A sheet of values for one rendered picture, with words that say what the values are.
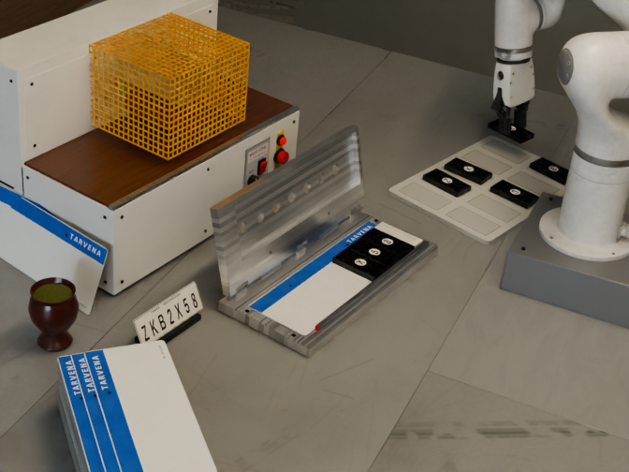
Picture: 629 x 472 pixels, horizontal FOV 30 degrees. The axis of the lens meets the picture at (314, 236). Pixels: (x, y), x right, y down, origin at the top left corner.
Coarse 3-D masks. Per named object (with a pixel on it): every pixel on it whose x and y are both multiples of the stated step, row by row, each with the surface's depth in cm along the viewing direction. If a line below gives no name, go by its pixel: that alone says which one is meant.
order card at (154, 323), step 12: (192, 288) 211; (168, 300) 207; (180, 300) 209; (192, 300) 211; (156, 312) 204; (168, 312) 206; (180, 312) 209; (192, 312) 211; (144, 324) 202; (156, 324) 204; (168, 324) 206; (144, 336) 202; (156, 336) 204
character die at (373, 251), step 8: (360, 240) 234; (352, 248) 231; (360, 248) 231; (368, 248) 231; (376, 248) 231; (384, 248) 231; (368, 256) 229; (376, 256) 229; (384, 256) 229; (392, 256) 229; (400, 256) 230; (384, 264) 227; (392, 264) 227
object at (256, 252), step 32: (352, 128) 234; (320, 160) 229; (352, 160) 238; (256, 192) 214; (288, 192) 222; (320, 192) 231; (352, 192) 238; (224, 224) 207; (256, 224) 216; (288, 224) 224; (320, 224) 231; (224, 256) 208; (256, 256) 216; (288, 256) 224; (224, 288) 212
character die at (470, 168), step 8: (456, 160) 267; (448, 168) 264; (456, 168) 264; (464, 168) 264; (472, 168) 264; (480, 168) 264; (464, 176) 262; (472, 176) 261; (480, 176) 262; (488, 176) 262; (480, 184) 260
